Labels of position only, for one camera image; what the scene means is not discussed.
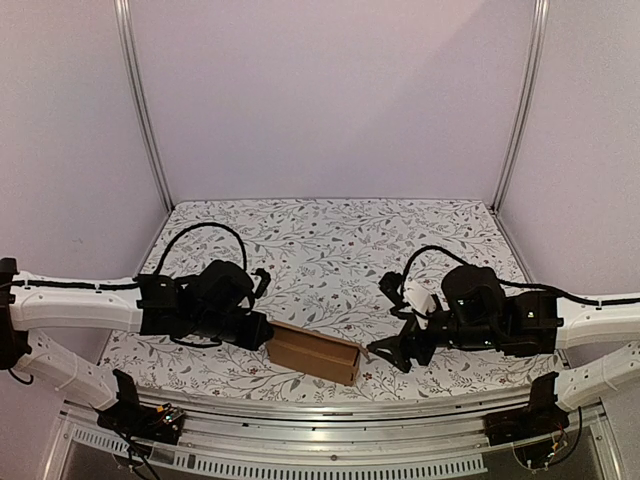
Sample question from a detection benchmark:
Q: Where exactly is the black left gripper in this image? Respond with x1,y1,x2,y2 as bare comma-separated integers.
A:
189,311,275,353

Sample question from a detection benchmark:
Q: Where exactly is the brown cardboard box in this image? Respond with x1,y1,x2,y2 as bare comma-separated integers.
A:
266,321,369,386

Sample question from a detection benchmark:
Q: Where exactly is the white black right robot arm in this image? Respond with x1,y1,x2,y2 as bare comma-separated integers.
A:
367,265,639,436

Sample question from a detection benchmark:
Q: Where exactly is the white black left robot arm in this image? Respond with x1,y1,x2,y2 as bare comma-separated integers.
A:
1,257,273,434

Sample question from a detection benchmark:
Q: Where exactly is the floral patterned table mat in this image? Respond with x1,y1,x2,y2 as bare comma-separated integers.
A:
101,199,563,403

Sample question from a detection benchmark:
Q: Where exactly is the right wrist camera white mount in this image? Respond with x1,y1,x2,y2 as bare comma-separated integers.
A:
378,272,442,330

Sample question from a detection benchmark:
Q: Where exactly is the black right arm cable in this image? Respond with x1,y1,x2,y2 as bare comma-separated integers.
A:
399,244,640,307

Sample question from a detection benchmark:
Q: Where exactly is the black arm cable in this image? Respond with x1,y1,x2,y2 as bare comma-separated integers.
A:
154,222,249,276
399,244,640,307

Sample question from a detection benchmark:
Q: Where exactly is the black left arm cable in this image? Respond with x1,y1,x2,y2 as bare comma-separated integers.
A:
154,222,249,276

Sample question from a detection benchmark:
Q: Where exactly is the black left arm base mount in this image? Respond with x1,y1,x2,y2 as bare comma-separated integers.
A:
97,369,186,445

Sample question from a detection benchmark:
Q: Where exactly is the aluminium front rail frame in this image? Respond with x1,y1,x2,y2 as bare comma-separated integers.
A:
39,384,626,480

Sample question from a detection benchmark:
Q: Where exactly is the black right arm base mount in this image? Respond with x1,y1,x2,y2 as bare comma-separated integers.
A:
483,372,570,446

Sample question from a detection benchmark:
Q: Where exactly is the left aluminium corner post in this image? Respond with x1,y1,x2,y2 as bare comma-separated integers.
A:
113,0,175,213

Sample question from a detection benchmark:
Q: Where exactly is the aluminium corner post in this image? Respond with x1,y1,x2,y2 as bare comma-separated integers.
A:
490,0,550,216
113,0,175,213

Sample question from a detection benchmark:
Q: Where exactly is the right aluminium corner post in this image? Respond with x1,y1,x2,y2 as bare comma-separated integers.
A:
490,0,550,216

